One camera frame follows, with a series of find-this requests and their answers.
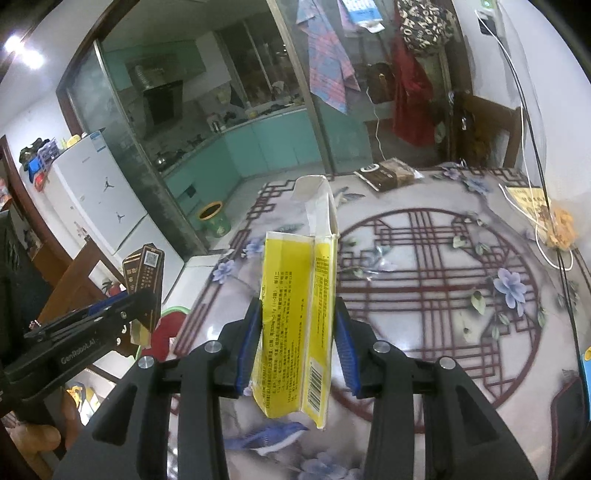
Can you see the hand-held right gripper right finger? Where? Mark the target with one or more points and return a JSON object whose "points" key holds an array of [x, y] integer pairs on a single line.
{"points": [[346, 350]]}

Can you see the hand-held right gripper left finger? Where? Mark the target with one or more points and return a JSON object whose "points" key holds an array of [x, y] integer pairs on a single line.
{"points": [[247, 341]]}

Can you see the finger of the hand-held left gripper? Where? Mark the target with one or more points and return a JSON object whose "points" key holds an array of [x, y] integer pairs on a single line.
{"points": [[111, 314]]}

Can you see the yellow cardboard box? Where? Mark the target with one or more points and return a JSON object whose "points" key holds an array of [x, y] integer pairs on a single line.
{"points": [[286, 323]]}

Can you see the dark brown gold box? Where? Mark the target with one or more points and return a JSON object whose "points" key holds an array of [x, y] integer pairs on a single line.
{"points": [[147, 277]]}

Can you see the person's left hand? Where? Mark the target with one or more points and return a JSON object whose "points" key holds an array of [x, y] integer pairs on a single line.
{"points": [[32, 438]]}

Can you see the red fire extinguisher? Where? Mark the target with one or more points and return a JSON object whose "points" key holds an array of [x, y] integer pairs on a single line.
{"points": [[115, 290]]}

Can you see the carved wooden chair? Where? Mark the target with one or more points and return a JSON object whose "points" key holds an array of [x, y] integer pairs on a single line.
{"points": [[78, 286]]}

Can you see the yellow blue printed bag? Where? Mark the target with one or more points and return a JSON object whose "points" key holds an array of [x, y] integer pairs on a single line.
{"points": [[83, 404]]}

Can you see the red stool with green rim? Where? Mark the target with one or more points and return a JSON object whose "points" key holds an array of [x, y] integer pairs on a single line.
{"points": [[164, 332]]}

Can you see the small clear wrapper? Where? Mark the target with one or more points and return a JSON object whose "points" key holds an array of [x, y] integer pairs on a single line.
{"points": [[381, 263]]}

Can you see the black television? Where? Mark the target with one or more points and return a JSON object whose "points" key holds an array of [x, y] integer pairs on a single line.
{"points": [[18, 258]]}

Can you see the white refrigerator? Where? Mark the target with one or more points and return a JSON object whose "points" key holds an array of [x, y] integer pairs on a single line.
{"points": [[92, 194]]}

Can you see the green waste bin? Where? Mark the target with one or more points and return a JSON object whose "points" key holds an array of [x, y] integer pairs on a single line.
{"points": [[214, 224]]}

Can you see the metal pot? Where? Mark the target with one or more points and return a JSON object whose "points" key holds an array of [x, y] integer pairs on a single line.
{"points": [[161, 159]]}

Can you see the pile of colourful toys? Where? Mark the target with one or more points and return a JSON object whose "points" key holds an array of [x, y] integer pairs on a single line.
{"points": [[39, 161]]}

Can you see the brown snack packet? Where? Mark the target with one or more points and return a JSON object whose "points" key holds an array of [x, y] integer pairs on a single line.
{"points": [[383, 175]]}

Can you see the teal kitchen base cabinets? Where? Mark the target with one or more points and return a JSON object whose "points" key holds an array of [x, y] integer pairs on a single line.
{"points": [[268, 143]]}

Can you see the sliding glass door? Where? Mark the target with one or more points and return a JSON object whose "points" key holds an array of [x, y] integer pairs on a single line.
{"points": [[323, 138]]}

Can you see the black range hood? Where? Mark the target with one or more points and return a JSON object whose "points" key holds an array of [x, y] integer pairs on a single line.
{"points": [[161, 104]]}

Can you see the yellow paper sheet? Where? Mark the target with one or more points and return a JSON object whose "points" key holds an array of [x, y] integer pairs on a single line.
{"points": [[524, 198]]}

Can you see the clear bag of orange snacks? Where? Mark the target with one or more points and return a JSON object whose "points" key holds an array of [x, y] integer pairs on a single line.
{"points": [[561, 226]]}

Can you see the red garment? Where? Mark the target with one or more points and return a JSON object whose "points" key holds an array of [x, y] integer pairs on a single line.
{"points": [[411, 106]]}

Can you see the brown handbag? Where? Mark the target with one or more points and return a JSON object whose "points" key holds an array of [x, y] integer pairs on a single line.
{"points": [[379, 83]]}

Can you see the ceiling light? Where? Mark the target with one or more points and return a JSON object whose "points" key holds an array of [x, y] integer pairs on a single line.
{"points": [[23, 50]]}

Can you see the plaid towel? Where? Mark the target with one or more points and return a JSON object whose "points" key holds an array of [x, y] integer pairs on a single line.
{"points": [[328, 64]]}

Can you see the dark lettered bag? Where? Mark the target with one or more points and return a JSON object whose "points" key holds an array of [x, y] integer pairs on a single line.
{"points": [[425, 27]]}

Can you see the blue white hanging packet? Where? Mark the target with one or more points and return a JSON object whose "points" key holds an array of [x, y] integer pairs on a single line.
{"points": [[362, 11]]}

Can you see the black charger plug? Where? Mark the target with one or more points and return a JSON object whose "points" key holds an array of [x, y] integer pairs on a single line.
{"points": [[487, 26]]}

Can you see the silver vent duct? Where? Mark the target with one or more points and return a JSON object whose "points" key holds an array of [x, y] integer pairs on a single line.
{"points": [[145, 76]]}

